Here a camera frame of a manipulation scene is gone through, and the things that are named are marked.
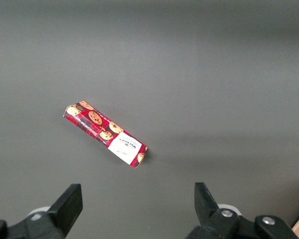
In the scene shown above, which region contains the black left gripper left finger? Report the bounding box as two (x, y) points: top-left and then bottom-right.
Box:
(0, 183), (84, 239)

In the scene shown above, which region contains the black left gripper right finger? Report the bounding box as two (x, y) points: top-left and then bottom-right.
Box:
(186, 182), (299, 239)

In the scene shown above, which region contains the red tartan cookie box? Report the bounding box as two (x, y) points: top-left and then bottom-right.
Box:
(62, 100), (149, 169)

